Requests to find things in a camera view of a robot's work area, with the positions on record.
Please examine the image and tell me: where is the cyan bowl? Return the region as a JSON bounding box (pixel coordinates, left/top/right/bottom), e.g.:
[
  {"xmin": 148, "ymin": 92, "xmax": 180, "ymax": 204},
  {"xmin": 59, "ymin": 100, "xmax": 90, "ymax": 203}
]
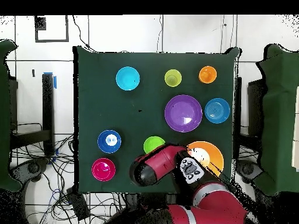
[{"xmin": 116, "ymin": 66, "xmax": 141, "ymax": 91}]

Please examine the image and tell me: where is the dark green tablecloth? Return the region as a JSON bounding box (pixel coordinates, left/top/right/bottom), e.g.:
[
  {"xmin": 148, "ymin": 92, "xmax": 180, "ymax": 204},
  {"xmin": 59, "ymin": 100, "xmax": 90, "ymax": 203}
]
[{"xmin": 72, "ymin": 45, "xmax": 241, "ymax": 194}]

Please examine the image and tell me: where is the blue ribbed bowl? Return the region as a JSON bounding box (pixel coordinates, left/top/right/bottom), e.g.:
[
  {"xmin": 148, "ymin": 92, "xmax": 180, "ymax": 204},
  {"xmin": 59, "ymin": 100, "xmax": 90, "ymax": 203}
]
[{"xmin": 204, "ymin": 97, "xmax": 231, "ymax": 124}]

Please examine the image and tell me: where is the black floor box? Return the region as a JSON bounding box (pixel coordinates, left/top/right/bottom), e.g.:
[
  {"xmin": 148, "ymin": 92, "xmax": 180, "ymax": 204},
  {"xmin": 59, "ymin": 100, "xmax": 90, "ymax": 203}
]
[{"xmin": 65, "ymin": 186, "xmax": 91, "ymax": 222}]

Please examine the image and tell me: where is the neighbouring green cloth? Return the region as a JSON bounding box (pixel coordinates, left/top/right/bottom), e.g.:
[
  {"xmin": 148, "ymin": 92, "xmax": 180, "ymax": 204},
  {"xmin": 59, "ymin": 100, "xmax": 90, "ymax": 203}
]
[
  {"xmin": 253, "ymin": 44, "xmax": 299, "ymax": 197},
  {"xmin": 0, "ymin": 39, "xmax": 22, "ymax": 193}
]

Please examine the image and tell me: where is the yellow-green cup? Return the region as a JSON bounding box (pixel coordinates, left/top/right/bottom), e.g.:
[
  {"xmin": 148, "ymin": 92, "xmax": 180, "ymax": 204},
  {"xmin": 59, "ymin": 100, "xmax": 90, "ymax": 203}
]
[{"xmin": 164, "ymin": 69, "xmax": 182, "ymax": 88}]

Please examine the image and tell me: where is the black square frame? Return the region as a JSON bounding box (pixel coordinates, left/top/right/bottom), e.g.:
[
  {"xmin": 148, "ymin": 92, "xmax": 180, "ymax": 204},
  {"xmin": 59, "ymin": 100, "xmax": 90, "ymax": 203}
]
[{"xmin": 34, "ymin": 15, "xmax": 70, "ymax": 43}]

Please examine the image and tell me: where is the large purple bowl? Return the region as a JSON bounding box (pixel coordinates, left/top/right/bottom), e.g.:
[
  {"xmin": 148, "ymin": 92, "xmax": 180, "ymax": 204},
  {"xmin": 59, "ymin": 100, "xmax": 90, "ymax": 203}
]
[{"xmin": 164, "ymin": 94, "xmax": 203, "ymax": 133}]

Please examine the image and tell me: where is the dark blue bowl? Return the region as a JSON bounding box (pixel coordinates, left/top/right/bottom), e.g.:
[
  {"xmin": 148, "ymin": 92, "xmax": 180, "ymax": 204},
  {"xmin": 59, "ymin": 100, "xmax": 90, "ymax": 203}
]
[{"xmin": 97, "ymin": 129, "xmax": 122, "ymax": 154}]

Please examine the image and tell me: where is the orange cup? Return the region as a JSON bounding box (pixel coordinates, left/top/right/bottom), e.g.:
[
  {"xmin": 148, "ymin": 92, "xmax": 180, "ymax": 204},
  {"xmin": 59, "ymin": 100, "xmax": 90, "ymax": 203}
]
[{"xmin": 198, "ymin": 65, "xmax": 218, "ymax": 84}]

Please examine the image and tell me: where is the black post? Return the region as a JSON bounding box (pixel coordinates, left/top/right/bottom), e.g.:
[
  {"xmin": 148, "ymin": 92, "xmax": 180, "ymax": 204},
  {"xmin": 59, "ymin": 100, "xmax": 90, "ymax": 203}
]
[{"xmin": 41, "ymin": 72, "xmax": 55, "ymax": 156}]

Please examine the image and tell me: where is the red-pink cup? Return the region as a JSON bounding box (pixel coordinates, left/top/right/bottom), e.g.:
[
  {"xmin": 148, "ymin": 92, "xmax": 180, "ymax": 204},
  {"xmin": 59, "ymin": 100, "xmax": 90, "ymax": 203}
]
[{"xmin": 95, "ymin": 161, "xmax": 113, "ymax": 179}]

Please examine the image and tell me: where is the green bowl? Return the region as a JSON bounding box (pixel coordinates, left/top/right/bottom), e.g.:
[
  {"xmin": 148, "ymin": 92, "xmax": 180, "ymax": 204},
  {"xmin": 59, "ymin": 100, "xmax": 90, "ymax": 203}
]
[{"xmin": 142, "ymin": 135, "xmax": 166, "ymax": 155}]

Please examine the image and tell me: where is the red-pink bowl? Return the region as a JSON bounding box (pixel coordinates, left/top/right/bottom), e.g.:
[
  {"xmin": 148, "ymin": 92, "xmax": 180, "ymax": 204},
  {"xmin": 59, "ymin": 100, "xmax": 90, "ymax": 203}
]
[{"xmin": 91, "ymin": 157, "xmax": 117, "ymax": 182}]

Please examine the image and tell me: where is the grey pedestal foot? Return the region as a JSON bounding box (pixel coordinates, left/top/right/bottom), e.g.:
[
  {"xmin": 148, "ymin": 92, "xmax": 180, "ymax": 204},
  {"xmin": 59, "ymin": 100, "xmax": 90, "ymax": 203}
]
[
  {"xmin": 235, "ymin": 159, "xmax": 263, "ymax": 184},
  {"xmin": 11, "ymin": 158, "xmax": 50, "ymax": 185}
]

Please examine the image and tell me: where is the large orange bowl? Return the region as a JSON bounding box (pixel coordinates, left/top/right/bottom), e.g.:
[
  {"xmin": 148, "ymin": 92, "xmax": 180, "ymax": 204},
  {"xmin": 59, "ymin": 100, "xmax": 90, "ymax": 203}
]
[{"xmin": 186, "ymin": 141, "xmax": 225, "ymax": 177}]

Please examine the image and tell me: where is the black crossbar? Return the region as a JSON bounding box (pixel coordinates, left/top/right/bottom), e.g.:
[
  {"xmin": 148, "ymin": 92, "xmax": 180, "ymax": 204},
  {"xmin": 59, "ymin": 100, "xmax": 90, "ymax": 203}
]
[{"xmin": 10, "ymin": 129, "xmax": 52, "ymax": 150}]

